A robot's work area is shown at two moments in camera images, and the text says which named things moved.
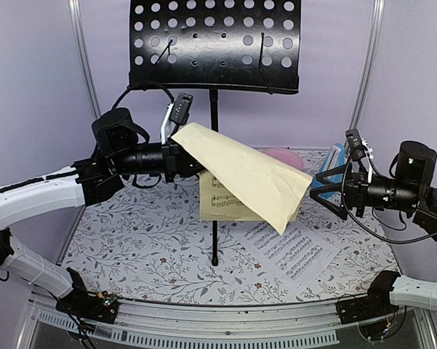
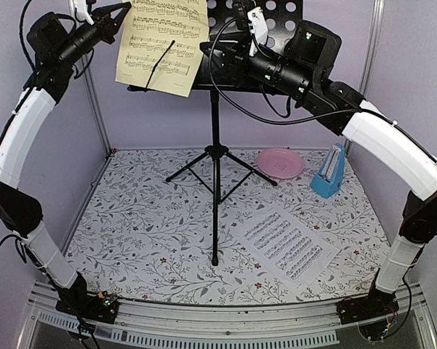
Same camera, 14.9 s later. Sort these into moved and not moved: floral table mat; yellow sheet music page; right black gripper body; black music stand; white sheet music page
Moved: right black gripper body; black music stand; yellow sheet music page
Not moved: white sheet music page; floral table mat
